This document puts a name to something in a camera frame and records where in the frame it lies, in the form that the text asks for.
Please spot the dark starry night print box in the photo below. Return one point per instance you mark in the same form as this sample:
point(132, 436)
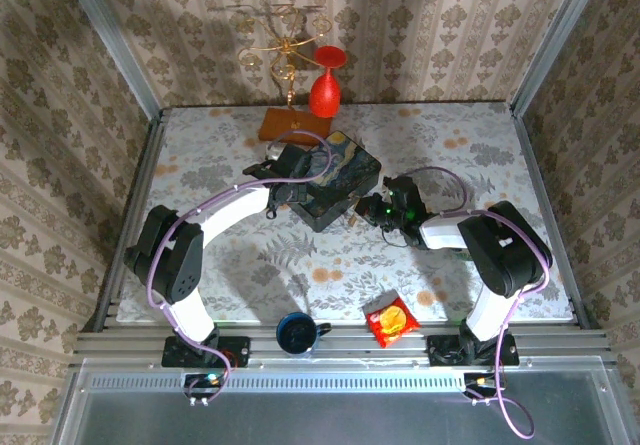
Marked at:
point(345, 175)

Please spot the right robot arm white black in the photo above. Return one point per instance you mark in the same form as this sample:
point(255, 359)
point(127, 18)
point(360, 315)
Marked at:
point(445, 232)

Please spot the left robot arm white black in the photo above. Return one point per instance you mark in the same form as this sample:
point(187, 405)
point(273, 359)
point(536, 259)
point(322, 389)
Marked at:
point(230, 210)

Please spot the red wine glass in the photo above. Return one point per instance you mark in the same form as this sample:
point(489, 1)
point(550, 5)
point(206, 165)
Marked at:
point(325, 95)

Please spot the floral white table mat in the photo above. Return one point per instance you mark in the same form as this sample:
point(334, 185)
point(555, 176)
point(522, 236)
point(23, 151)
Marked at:
point(210, 140)

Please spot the red snack packet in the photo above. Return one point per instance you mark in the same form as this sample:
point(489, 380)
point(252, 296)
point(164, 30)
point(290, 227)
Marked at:
point(392, 320)

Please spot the dark blue mug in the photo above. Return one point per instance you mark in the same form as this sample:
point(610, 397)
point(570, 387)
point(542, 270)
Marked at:
point(295, 335)

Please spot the right connector board with LED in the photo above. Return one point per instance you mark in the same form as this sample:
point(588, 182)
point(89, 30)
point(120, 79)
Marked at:
point(480, 382)

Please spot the connector board with led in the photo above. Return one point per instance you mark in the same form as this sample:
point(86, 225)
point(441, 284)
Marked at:
point(480, 382)
point(205, 382)

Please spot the left connector board with LED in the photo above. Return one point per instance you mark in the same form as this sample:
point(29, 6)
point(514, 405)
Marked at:
point(205, 382)

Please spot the aluminium front frame rail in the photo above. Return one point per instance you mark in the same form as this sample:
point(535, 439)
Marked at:
point(350, 347)

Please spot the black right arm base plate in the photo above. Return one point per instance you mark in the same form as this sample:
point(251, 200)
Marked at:
point(442, 352)

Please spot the aluminium right side rail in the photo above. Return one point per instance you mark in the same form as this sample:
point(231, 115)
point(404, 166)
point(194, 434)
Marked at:
point(550, 190)

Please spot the aluminium left side rail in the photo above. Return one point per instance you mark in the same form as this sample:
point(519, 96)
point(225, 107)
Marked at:
point(145, 165)

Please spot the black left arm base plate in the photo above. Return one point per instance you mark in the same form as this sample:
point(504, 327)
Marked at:
point(235, 352)

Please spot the aluminium left frame post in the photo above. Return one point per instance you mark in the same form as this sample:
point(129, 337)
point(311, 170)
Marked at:
point(115, 40)

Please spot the aluminium frame post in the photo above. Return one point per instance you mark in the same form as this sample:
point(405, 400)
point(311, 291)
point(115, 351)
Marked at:
point(115, 40)
point(555, 40)

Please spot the aluminium right frame post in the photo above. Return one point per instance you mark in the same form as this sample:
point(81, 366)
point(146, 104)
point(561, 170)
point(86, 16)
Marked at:
point(555, 40)

